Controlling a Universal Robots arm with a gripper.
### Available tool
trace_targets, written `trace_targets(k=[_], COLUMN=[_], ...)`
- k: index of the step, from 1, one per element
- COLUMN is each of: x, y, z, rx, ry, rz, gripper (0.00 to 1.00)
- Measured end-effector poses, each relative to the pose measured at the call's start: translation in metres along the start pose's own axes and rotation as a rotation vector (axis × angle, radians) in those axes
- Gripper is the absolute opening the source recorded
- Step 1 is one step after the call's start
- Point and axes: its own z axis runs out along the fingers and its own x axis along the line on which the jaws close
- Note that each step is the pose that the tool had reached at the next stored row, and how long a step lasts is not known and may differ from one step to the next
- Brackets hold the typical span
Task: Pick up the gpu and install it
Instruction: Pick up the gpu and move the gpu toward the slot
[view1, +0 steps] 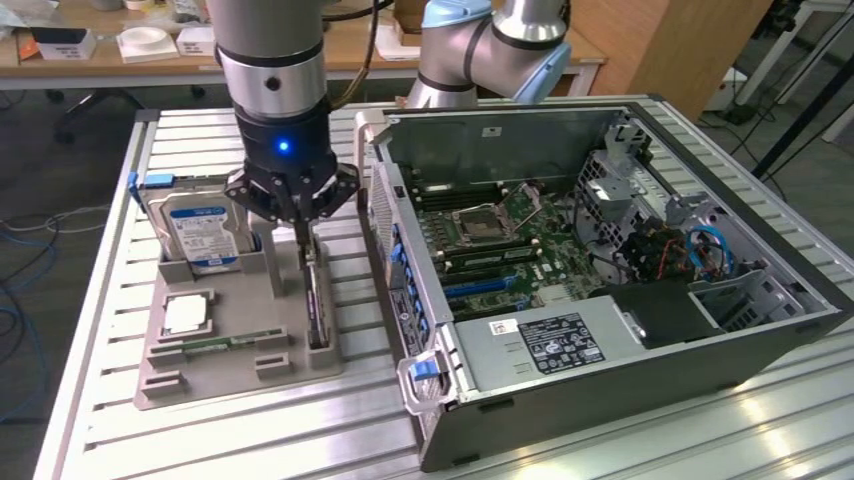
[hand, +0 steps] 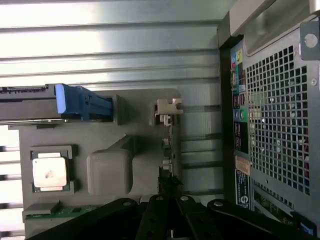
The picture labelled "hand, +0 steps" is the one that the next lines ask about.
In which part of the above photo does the hard disk with blue bracket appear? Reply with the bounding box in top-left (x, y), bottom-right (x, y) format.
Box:
top-left (0, 83), bottom-right (113, 126)

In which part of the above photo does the grey plastic parts rack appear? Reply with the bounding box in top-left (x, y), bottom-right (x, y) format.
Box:
top-left (18, 87), bottom-right (183, 240)

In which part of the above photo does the silver CPU chip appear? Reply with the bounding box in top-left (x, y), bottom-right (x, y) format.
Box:
top-left (31, 152), bottom-right (68, 192)

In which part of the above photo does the open black PC case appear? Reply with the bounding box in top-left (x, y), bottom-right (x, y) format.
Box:
top-left (216, 0), bottom-right (320, 240)

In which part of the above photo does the green RAM stick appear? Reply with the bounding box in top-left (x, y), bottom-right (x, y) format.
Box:
top-left (24, 203), bottom-right (106, 221)

